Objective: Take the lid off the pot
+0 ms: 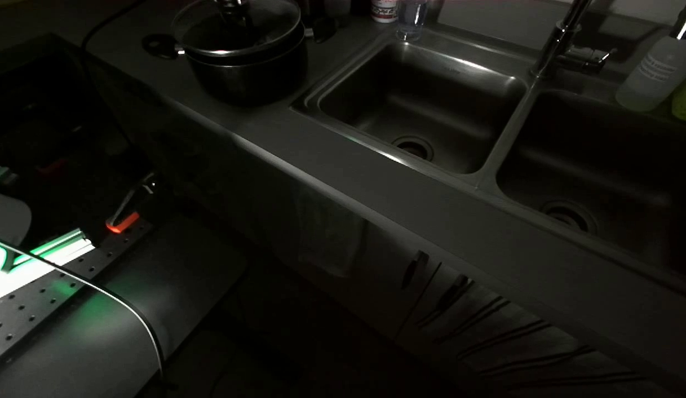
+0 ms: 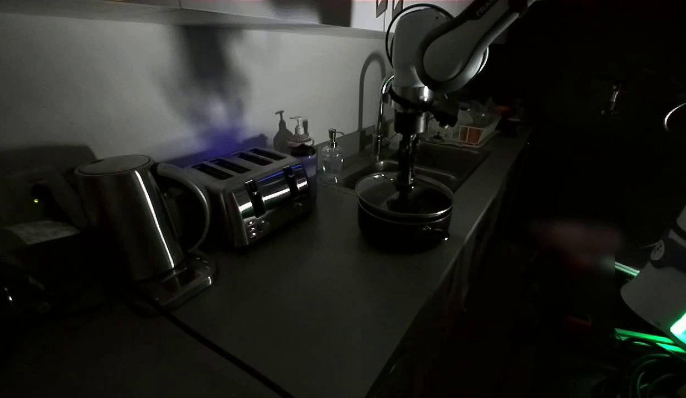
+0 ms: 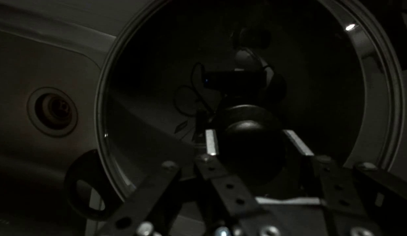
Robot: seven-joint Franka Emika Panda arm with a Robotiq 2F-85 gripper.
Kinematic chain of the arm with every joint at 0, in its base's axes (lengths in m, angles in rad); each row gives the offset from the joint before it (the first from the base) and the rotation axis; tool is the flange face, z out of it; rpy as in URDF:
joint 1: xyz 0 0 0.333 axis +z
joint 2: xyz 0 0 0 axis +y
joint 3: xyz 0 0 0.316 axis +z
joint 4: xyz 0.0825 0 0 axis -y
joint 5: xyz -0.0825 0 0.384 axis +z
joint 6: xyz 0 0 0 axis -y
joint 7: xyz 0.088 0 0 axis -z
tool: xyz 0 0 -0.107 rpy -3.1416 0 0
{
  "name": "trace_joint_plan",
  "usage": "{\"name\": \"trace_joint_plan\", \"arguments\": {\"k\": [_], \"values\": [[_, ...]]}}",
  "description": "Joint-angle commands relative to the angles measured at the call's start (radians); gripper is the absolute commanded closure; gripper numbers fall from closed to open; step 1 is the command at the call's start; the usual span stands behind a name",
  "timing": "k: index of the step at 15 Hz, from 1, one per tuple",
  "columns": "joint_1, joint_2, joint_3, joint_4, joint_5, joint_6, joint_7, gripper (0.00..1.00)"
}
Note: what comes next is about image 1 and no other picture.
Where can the glass lid with black knob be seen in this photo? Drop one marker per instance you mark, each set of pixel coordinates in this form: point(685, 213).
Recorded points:
point(272, 29)

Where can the black cooking pot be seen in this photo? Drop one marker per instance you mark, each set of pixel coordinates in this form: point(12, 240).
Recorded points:
point(246, 83)

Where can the white cup with red print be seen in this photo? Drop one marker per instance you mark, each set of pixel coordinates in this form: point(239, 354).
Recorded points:
point(386, 10)

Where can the clear drinking glass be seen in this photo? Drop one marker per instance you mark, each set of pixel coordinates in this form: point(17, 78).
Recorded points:
point(413, 14)

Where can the steel double basin sink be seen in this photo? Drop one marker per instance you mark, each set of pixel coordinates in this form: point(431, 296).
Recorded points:
point(433, 112)

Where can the chrome gooseneck faucet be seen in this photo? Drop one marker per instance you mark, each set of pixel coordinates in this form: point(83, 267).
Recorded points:
point(557, 38)

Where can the clear dish soap bottle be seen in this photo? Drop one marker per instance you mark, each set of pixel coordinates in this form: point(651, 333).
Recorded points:
point(655, 70)

